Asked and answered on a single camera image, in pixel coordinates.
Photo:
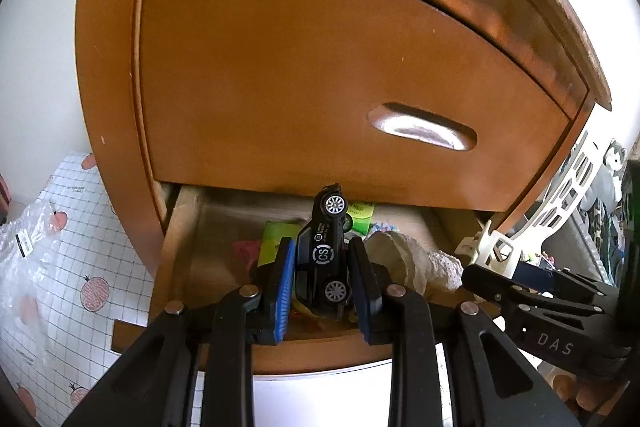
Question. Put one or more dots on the small green tissue pack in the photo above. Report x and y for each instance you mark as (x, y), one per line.
(362, 213)

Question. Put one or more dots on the pastel fuzzy scrunchie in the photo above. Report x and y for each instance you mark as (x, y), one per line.
(382, 227)

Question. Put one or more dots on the checkered fruit print tablecloth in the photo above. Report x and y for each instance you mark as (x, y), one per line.
(75, 187)

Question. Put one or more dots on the clear plastic bag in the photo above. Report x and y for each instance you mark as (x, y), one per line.
(25, 267)

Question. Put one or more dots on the pink pig-head toy stick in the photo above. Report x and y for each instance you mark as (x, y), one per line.
(245, 249)

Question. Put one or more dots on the grey husky plush toy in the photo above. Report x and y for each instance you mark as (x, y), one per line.
(614, 155)

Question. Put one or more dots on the wooden nightstand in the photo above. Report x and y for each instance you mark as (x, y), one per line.
(115, 57)

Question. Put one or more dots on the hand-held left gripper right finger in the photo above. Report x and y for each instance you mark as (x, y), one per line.
(361, 292)

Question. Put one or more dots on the teal shallow box tray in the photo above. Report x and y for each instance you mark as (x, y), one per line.
(320, 397)

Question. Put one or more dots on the wooden drawer with shorter front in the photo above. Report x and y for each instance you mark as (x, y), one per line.
(300, 82)

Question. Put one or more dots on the cream lace scrunchie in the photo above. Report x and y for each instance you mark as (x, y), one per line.
(415, 262)

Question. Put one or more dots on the person's right hand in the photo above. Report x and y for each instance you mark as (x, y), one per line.
(587, 399)

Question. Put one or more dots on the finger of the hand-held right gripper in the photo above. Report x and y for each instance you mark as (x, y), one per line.
(537, 274)
(495, 289)

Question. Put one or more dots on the black toy car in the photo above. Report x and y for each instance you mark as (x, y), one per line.
(322, 252)

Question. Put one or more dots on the large green tissue pack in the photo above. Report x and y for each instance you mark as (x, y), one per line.
(275, 232)

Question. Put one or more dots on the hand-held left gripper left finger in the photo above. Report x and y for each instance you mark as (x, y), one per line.
(284, 292)

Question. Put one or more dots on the white cutout shelf rack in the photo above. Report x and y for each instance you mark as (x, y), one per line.
(560, 202)

